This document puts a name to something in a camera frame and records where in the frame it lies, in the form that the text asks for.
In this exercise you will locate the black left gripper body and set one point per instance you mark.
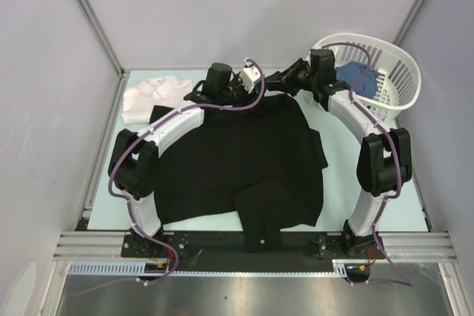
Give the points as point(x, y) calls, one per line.
point(235, 95)

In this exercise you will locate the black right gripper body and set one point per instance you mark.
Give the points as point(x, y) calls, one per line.
point(297, 78)

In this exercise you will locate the black long sleeve shirt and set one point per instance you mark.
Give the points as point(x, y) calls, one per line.
point(265, 164)

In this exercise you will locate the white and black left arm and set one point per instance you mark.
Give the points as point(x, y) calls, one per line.
point(134, 163)

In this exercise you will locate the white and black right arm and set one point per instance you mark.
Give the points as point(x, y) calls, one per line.
point(384, 161)

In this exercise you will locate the blue crumpled shirt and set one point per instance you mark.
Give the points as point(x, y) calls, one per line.
point(359, 79)

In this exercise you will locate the folded white shirt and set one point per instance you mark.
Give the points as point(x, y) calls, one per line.
point(140, 99)

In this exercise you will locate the white plastic laundry basket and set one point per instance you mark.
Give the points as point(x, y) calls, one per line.
point(392, 78)

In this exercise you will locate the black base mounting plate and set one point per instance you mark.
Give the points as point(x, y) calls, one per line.
point(300, 252)

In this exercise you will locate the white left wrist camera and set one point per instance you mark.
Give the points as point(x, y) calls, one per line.
point(250, 75)

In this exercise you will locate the white slotted cable duct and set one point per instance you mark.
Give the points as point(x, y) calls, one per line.
point(148, 270)

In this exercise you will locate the aluminium frame rail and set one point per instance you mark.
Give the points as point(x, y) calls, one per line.
point(407, 247)

